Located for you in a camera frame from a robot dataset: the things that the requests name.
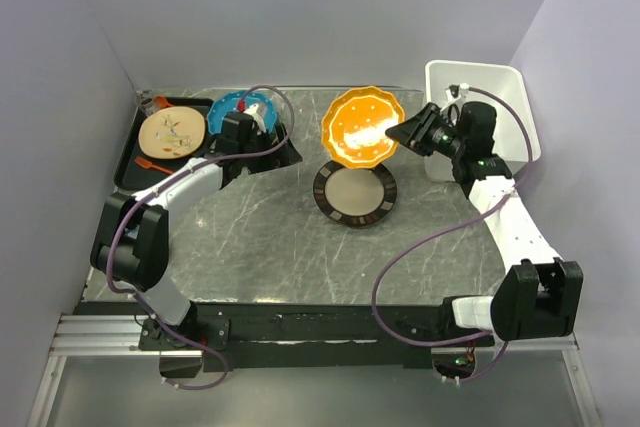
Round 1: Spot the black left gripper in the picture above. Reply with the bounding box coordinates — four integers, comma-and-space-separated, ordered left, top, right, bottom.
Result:
239, 123, 302, 174

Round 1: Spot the orange plastic spoon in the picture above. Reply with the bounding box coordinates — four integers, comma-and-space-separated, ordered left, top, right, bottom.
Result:
151, 96, 173, 113

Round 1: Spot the aluminium rail frame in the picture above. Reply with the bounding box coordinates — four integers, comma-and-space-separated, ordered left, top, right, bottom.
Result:
27, 311, 151, 427

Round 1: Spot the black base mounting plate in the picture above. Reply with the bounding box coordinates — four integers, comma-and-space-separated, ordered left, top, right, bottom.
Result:
74, 300, 496, 373

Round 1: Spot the white plastic bin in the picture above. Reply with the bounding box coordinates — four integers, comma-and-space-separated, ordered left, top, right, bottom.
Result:
425, 60, 541, 174

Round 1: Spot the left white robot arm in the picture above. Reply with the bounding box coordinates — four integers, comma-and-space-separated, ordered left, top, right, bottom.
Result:
90, 111, 301, 349

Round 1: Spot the floral beige plate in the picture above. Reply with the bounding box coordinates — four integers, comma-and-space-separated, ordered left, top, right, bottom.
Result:
138, 106, 207, 160

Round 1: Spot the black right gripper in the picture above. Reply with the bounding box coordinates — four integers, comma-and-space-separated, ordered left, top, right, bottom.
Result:
386, 101, 468, 159

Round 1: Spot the orange plastic fork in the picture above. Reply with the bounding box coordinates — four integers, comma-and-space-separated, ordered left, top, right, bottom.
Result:
134, 156, 173, 175

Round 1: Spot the blue polka dot plate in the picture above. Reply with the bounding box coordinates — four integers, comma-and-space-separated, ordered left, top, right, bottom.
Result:
206, 90, 278, 135

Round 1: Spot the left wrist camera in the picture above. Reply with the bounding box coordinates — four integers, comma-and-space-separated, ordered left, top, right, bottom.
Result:
239, 102, 268, 132

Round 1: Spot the orange polka dot plate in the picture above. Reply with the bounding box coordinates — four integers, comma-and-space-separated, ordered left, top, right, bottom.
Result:
321, 86, 406, 169

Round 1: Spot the brown rimmed beige plate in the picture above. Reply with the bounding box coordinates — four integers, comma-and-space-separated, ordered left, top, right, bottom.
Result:
312, 161, 398, 228

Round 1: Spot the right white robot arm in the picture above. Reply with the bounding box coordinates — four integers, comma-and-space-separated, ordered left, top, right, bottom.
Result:
386, 101, 584, 345

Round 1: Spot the clear glass cup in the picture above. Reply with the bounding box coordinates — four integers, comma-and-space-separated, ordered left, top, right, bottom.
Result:
136, 92, 157, 116

